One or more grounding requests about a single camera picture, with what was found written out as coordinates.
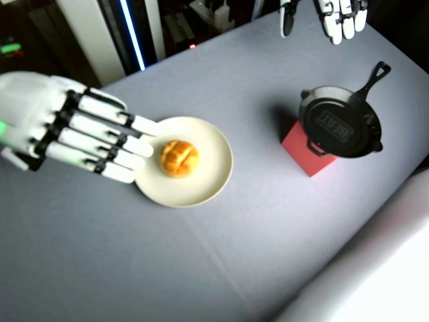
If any black cast iron pan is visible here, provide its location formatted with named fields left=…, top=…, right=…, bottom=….
left=299, top=61, right=392, bottom=159

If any red block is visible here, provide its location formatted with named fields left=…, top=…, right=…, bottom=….
left=280, top=120, right=337, bottom=178

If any cream round plate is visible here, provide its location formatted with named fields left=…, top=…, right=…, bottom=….
left=133, top=116, right=234, bottom=208

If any golden bread roll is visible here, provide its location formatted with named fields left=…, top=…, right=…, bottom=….
left=160, top=140, right=200, bottom=178

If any blue light strip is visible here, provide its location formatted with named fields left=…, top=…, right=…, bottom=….
left=119, top=0, right=147, bottom=72

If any white upright panel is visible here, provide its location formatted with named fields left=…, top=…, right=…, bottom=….
left=55, top=0, right=127, bottom=87

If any white robot body shell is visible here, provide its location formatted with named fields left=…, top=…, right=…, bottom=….
left=267, top=167, right=429, bottom=322

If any grey table cloth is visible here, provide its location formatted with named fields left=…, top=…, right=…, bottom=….
left=0, top=9, right=429, bottom=322

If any dark device with green light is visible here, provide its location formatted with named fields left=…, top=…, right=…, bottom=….
left=0, top=35, right=26, bottom=61

